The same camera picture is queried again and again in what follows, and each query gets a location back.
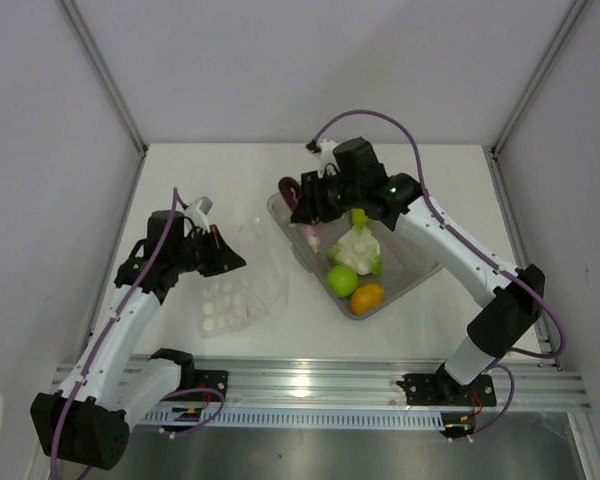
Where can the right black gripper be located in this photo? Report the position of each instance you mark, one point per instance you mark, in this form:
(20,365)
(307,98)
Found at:
(311,207)

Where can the green toy apple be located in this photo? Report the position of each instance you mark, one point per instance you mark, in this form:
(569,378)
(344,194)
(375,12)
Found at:
(342,280)

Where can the aluminium frame post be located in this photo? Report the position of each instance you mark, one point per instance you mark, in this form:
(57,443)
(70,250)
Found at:
(541,72)
(98,65)

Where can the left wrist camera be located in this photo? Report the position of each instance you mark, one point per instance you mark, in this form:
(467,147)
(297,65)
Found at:
(197,213)

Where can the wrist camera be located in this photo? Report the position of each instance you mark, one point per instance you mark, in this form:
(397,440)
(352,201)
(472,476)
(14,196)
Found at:
(197,213)
(323,150)

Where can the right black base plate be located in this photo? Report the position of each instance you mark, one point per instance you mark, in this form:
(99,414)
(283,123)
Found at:
(437,389)

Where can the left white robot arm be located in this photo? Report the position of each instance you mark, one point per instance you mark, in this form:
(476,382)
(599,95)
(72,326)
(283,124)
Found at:
(90,417)

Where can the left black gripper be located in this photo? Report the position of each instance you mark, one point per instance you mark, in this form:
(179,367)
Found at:
(223,258)

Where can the left aluminium frame post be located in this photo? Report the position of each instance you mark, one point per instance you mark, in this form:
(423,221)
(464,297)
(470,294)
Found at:
(98,65)

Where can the orange toy fruit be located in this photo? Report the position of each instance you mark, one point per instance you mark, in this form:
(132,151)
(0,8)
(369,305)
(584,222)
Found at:
(366,298)

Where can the clear dotted zip top bag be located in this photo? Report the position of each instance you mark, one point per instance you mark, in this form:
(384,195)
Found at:
(237,300)

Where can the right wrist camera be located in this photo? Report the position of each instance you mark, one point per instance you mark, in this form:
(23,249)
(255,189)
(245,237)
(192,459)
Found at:
(323,150)

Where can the clear grey plastic bin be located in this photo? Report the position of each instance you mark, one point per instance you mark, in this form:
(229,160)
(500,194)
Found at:
(406,265)

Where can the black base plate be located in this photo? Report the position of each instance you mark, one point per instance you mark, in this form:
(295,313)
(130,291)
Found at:
(210,379)
(437,389)

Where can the aluminium mounting rail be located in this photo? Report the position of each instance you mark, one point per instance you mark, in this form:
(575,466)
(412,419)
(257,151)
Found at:
(371,385)

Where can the right aluminium frame post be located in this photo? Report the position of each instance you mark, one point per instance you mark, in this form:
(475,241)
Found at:
(541,72)

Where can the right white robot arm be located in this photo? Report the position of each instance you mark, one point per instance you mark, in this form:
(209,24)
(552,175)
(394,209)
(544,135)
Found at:
(509,297)

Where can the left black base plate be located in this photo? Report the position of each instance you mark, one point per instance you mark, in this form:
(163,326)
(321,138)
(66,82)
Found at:
(210,379)

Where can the white slotted cable duct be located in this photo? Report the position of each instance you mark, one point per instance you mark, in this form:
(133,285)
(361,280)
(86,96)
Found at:
(392,419)

